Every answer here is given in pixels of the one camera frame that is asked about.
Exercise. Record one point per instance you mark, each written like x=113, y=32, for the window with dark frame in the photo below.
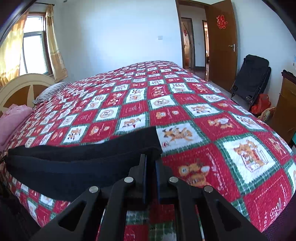
x=35, y=56

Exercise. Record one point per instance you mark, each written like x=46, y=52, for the red double happiness decal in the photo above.
x=221, y=22

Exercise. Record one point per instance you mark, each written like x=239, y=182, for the red plastic bag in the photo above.
x=261, y=104

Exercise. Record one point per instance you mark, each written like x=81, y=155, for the black pants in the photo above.
x=64, y=173

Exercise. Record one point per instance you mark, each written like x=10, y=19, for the pink folded blanket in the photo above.
x=11, y=120

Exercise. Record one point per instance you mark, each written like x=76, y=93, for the black folding chair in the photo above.
x=252, y=79

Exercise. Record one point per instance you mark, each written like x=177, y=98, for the striped grey pillow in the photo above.
x=49, y=92

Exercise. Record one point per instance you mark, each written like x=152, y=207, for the red checkered Christmas bedspread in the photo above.
x=206, y=139

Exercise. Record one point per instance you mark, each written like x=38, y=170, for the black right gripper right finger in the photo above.
x=202, y=213

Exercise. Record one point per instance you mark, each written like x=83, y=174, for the brown wooden door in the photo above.
x=222, y=60

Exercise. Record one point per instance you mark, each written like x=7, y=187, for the silver door handle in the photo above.
x=233, y=47

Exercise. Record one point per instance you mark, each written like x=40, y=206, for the cream wooden headboard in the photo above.
x=23, y=90

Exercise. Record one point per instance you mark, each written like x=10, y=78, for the wooden cabinet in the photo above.
x=283, y=120

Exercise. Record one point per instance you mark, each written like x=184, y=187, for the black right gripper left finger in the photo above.
x=98, y=213

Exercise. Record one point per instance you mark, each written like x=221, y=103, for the yellow curtain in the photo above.
x=57, y=64

